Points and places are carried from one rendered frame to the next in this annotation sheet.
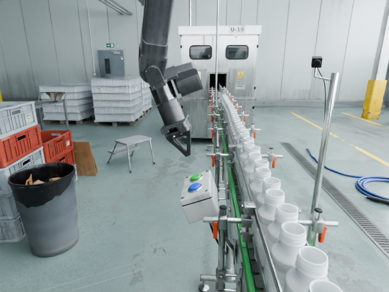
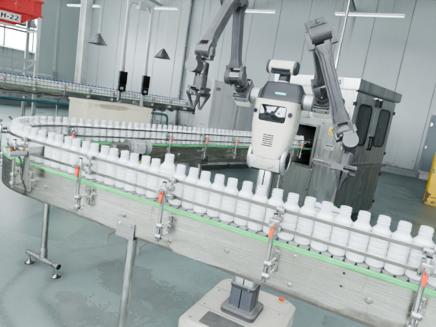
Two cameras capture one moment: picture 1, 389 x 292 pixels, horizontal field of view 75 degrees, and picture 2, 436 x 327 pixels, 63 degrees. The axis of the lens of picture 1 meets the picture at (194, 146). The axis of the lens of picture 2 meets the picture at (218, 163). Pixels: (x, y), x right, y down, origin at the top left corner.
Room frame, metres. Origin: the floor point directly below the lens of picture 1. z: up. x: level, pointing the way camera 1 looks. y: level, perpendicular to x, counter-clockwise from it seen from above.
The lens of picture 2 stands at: (0.71, -1.40, 1.44)
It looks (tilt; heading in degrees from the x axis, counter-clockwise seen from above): 10 degrees down; 112
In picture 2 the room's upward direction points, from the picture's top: 9 degrees clockwise
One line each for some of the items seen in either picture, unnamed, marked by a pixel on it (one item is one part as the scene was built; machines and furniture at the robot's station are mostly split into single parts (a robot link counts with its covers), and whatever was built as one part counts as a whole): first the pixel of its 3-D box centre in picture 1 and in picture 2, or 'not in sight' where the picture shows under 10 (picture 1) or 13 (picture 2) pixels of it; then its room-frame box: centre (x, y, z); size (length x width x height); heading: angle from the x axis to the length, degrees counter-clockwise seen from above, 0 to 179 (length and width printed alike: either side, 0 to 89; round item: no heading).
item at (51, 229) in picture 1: (50, 209); not in sight; (1.81, 1.16, 0.32); 0.45 x 0.45 x 0.64
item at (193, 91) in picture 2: not in sight; (195, 98); (0.00, 0.00, 1.44); 0.07 x 0.07 x 0.09; 87
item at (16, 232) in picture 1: (15, 212); not in sight; (2.11, 1.69, 0.11); 0.61 x 0.41 x 0.22; 2
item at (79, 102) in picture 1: (72, 102); not in sight; (7.17, 3.43, 0.50); 1.23 x 1.05 x 1.00; 175
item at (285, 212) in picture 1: (282, 247); (258, 207); (0.40, -0.16, 1.08); 0.06 x 0.06 x 0.17
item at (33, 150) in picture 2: not in sight; (25, 171); (-0.79, -0.17, 0.96); 0.23 x 0.10 x 0.27; 87
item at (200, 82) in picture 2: not in sight; (200, 82); (0.00, 0.02, 1.51); 0.10 x 0.07 x 0.07; 87
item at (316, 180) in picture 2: not in sight; (327, 148); (0.19, 4.37, 1.00); 1.60 x 1.30 x 2.00; 69
